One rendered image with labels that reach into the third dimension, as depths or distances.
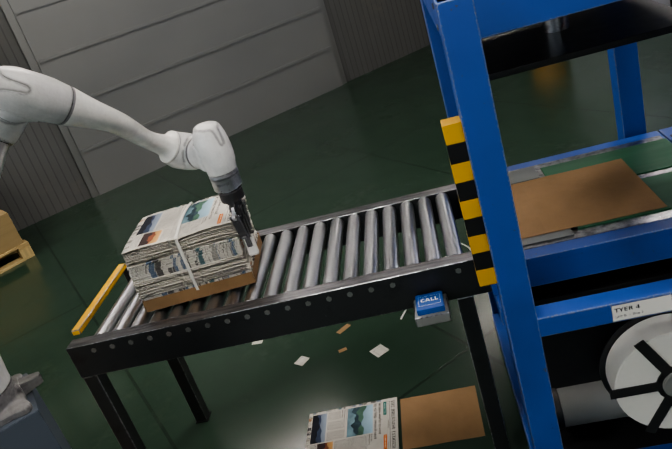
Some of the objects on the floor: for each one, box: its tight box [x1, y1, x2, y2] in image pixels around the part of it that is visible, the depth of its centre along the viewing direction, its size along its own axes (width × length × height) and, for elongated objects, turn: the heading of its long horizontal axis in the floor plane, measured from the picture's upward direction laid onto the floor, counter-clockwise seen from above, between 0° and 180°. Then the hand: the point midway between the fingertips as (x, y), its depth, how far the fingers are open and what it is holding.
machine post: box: [433, 0, 564, 449], centre depth 171 cm, size 9×9×155 cm
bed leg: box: [457, 295, 511, 449], centre depth 206 cm, size 6×6×68 cm
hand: (251, 244), depth 206 cm, fingers closed, pressing on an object
